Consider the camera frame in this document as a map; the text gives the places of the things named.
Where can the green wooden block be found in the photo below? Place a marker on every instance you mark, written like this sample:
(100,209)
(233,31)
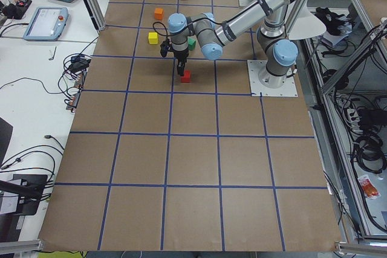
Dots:
(191,44)

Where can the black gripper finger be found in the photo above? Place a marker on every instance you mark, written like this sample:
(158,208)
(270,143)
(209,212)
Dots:
(180,68)

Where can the near blue teach pendant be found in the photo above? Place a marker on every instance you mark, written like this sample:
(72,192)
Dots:
(46,24)

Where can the orange wooden block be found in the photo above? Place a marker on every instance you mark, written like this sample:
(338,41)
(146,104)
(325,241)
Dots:
(158,13)

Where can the yellow wooden block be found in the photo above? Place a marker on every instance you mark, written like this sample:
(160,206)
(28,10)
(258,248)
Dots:
(153,38)

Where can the red wooden block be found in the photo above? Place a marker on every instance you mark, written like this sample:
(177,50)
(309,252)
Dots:
(186,77)

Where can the brown paper table cover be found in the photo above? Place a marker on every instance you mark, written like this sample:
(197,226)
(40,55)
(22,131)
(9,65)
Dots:
(155,164)

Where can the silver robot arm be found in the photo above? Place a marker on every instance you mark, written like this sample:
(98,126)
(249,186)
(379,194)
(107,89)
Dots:
(212,37)

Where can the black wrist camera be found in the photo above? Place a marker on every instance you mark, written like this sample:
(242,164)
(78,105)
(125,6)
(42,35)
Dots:
(164,48)

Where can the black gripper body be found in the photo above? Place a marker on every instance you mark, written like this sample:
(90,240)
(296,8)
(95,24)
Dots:
(181,55)

